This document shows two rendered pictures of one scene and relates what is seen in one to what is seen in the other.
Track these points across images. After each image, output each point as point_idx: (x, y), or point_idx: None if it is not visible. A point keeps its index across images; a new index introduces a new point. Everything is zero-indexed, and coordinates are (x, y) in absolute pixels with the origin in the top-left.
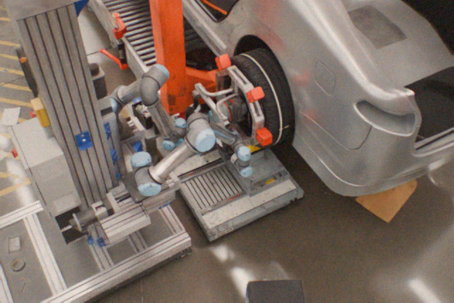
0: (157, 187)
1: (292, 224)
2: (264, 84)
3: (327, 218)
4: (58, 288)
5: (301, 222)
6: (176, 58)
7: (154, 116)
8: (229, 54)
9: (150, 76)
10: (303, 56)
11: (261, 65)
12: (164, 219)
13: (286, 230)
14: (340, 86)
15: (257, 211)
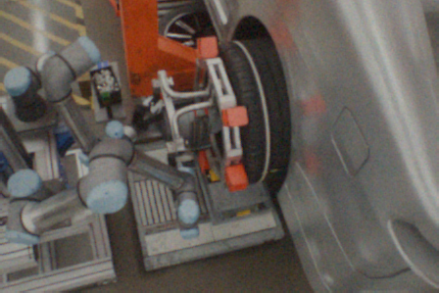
0: (30, 240)
1: (257, 273)
2: (253, 103)
3: (304, 275)
4: None
5: (269, 272)
6: (144, 26)
7: (63, 119)
8: (227, 33)
9: (63, 56)
10: (323, 86)
11: (258, 70)
12: (90, 234)
13: (247, 280)
14: (374, 174)
15: (217, 247)
